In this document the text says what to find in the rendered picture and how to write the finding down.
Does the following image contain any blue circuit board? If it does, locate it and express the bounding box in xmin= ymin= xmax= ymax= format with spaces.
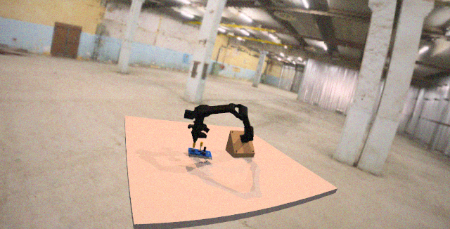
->
xmin=188 ymin=142 xmax=212 ymax=158

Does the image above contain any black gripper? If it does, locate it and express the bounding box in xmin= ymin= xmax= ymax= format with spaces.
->
xmin=188 ymin=121 xmax=207 ymax=143

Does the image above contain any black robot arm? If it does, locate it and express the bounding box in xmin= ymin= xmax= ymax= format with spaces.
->
xmin=184 ymin=103 xmax=254 ymax=143

